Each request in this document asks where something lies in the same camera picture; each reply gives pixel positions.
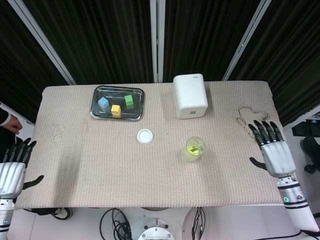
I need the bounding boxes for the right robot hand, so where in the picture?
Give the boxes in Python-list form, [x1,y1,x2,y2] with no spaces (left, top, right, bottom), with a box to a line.
[247,120,297,179]

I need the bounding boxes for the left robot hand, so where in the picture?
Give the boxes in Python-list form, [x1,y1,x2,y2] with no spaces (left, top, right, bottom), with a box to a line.
[0,137,45,198]

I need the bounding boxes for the yellow tennis ball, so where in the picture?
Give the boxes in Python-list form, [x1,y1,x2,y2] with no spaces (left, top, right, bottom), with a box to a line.
[184,142,203,161]

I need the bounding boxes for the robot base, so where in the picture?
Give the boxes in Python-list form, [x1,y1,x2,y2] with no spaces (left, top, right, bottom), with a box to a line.
[137,216,176,240]

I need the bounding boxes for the person's hand with sleeve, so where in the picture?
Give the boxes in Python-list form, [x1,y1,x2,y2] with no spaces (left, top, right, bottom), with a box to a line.
[0,101,23,133]

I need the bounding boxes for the clear plastic cup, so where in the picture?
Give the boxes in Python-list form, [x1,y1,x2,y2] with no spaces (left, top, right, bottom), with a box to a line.
[181,136,206,163]

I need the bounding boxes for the black equipment with screen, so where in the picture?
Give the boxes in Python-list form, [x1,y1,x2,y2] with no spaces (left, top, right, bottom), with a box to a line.
[291,117,320,175]

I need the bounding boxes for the white box appliance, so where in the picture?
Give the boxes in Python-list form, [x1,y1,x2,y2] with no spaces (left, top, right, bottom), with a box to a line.
[172,73,209,119]

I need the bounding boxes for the beige waffle tablecloth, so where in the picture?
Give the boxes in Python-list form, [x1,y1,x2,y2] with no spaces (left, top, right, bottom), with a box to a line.
[15,80,286,210]

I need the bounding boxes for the blue cube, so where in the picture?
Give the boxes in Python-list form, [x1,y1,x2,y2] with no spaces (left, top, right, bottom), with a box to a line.
[97,97,110,110]

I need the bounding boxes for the yellow cube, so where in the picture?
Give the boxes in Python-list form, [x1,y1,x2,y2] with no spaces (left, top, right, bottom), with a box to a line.
[110,104,122,118]

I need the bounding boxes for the metal tray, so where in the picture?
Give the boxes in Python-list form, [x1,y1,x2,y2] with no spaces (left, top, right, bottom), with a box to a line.
[89,85,146,122]

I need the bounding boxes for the white round lid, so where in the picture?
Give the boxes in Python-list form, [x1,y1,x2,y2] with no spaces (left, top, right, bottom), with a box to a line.
[136,128,154,145]

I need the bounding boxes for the green cube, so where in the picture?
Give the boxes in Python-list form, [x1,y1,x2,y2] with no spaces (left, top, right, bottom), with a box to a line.
[124,94,135,110]

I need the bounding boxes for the tan knotted rope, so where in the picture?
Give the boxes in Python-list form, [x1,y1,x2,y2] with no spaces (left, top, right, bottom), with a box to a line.
[236,106,271,140]

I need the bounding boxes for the black cable bundle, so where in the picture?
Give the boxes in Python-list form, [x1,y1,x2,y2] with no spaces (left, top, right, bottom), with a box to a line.
[190,206,206,240]

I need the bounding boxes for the black cable coil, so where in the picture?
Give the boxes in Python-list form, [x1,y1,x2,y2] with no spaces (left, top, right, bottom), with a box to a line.
[99,207,133,240]

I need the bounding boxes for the white frame post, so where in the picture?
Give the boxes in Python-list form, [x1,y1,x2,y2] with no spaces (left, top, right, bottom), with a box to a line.
[221,0,273,82]
[7,0,77,86]
[149,0,166,83]

